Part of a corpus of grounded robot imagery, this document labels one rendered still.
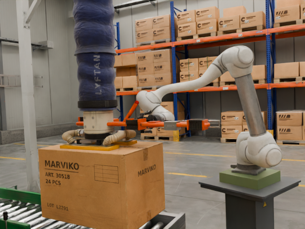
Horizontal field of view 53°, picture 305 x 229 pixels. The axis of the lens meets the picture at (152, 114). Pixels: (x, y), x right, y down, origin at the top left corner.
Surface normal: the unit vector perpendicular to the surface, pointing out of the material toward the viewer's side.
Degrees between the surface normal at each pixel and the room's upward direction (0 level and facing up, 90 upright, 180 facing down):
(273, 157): 97
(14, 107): 90
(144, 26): 90
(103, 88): 75
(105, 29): 81
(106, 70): 69
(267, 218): 90
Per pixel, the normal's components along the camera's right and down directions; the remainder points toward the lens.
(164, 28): -0.49, 0.01
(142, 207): 0.87, -0.01
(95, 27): 0.22, -0.16
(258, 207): 0.65, 0.01
